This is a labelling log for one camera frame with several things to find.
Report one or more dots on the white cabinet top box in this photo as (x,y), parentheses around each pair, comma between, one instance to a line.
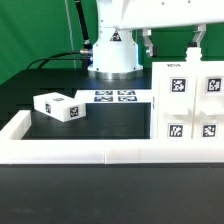
(59,106)

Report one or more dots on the white cabinet door panel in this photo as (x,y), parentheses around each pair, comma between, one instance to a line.
(209,108)

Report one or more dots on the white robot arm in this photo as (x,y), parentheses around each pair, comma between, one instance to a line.
(115,54)

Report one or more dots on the white U-shaped fence frame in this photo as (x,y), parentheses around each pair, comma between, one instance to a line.
(14,149)

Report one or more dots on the white marker base plate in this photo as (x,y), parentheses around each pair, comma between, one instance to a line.
(114,96)

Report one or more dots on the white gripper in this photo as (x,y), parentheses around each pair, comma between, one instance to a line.
(141,14)

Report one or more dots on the white cabinet body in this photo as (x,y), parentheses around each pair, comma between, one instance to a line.
(193,66)

